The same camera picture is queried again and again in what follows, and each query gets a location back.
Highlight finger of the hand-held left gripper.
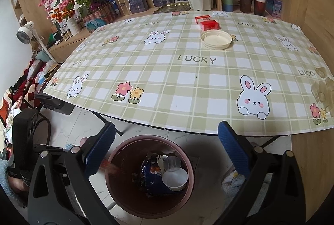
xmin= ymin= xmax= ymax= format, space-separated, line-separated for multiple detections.
xmin=33 ymin=144 xmax=68 ymax=156

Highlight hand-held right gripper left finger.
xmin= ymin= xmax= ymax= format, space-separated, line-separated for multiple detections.
xmin=27 ymin=122 xmax=116 ymax=225

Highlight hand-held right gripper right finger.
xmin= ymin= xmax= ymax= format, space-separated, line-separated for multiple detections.
xmin=218 ymin=121 xmax=306 ymax=225

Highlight red sachet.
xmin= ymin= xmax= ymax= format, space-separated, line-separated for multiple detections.
xmin=100 ymin=160 xmax=120 ymax=176

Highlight brown plastic waste bin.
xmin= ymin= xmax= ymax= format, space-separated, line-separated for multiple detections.
xmin=105 ymin=135 xmax=195 ymax=218

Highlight white plastic fork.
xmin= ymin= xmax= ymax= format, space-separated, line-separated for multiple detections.
xmin=156 ymin=154 xmax=169 ymax=174

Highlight clear plastic cup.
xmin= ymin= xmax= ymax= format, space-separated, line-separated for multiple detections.
xmin=163 ymin=156 xmax=182 ymax=172

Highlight person's left hand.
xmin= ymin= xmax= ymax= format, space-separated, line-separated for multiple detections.
xmin=7 ymin=177 xmax=30 ymax=194

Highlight black table leg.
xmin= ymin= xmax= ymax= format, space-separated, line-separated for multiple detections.
xmin=91 ymin=110 xmax=125 ymax=137

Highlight red patterned blanket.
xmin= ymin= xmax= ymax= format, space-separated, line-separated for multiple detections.
xmin=0 ymin=58 xmax=37 ymax=137

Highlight clear plastic bags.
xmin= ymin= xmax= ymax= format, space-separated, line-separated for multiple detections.
xmin=34 ymin=58 xmax=53 ymax=84

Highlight green checked rabbit tablecloth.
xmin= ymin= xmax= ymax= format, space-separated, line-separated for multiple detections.
xmin=42 ymin=11 xmax=334 ymax=137

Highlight wooden low cabinet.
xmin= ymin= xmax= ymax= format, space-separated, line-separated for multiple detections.
xmin=48 ymin=6 xmax=162 ymax=64

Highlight clear plastic wrapper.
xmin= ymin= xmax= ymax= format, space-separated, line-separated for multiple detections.
xmin=312 ymin=67 xmax=334 ymax=114

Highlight white desk fan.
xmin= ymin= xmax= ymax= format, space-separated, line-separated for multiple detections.
xmin=17 ymin=21 xmax=56 ymax=63

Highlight row of small brown bottles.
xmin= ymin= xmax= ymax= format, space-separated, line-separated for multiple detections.
xmin=60 ymin=28 xmax=73 ymax=41

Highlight cream round lid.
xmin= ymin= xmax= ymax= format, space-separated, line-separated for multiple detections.
xmin=200 ymin=30 xmax=232 ymax=50

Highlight teal plastic item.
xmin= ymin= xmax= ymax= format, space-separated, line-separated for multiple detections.
xmin=87 ymin=18 xmax=105 ymax=33

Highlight orange artificial flowers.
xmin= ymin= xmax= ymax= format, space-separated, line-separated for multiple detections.
xmin=49 ymin=4 xmax=75 ymax=21

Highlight wooden slat planter box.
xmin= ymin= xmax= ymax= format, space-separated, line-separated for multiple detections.
xmin=82 ymin=3 xmax=118 ymax=25

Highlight dark red cup white rim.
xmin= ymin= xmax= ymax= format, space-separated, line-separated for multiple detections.
xmin=254 ymin=0 xmax=267 ymax=16

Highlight dark brown plastic cup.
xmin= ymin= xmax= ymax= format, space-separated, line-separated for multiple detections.
xmin=239 ymin=0 xmax=254 ymax=13

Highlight small light blue box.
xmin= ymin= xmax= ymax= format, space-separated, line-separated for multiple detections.
xmin=265 ymin=0 xmax=283 ymax=19

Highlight gold blister tray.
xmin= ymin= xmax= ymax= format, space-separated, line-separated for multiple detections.
xmin=154 ymin=3 xmax=191 ymax=14

